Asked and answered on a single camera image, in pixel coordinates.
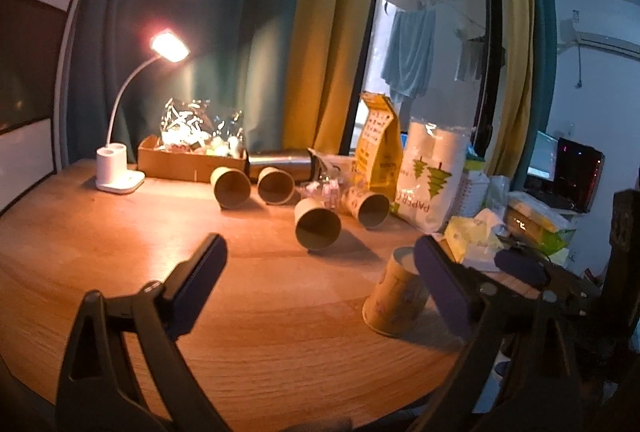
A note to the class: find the yellow curtain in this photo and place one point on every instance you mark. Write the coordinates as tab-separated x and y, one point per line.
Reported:
330	37
517	37

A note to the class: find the black computer case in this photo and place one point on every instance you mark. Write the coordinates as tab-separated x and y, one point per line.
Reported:
577	172

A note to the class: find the computer monitor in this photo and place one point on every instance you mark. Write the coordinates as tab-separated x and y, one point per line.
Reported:
542	157

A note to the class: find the grey hanging garment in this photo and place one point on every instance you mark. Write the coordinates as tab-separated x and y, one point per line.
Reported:
469	60

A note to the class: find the white paper towel pack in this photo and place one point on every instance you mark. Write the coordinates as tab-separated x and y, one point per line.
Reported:
432	172

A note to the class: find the blue hanging garment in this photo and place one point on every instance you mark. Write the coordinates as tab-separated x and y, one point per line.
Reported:
410	52

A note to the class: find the white air conditioner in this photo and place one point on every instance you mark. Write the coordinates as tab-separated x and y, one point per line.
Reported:
607	43

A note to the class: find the white desk lamp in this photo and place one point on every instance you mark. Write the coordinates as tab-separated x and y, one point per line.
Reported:
120	170

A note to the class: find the cardboard box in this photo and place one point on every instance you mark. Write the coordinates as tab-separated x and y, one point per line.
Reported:
192	165

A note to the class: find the white plastic basket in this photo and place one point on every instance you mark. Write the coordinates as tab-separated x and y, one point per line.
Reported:
476	194

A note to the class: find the yellow paper bag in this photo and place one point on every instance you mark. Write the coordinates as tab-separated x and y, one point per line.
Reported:
380	147

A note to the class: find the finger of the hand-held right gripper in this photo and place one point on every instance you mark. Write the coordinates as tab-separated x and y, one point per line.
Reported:
522	266

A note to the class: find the printed paper cup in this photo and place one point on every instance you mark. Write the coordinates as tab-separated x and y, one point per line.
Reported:
370	207
395	292

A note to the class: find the clear plastic snack bag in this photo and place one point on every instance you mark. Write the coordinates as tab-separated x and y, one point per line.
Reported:
200	125

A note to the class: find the crumpled tissue pack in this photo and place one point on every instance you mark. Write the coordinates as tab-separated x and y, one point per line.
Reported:
475	234

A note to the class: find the plain paper cup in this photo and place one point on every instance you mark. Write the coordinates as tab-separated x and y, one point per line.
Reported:
231	187
316	226
276	186

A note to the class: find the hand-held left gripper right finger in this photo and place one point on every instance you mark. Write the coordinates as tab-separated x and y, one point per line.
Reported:
445	287

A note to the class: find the teal curtain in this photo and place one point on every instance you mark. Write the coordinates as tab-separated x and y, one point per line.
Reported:
200	12
545	52

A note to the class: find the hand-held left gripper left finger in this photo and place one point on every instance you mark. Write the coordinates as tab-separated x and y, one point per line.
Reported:
197	282

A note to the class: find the clear plastic wrapper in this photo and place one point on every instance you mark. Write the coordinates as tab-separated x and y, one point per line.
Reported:
330	179

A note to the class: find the dark wooden chair post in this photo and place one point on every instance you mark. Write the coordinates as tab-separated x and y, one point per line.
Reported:
626	252

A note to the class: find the green and white package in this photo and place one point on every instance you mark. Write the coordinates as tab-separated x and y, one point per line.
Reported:
540	222

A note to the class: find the stainless steel thermos bottle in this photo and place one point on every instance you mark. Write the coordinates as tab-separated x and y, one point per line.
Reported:
280	162

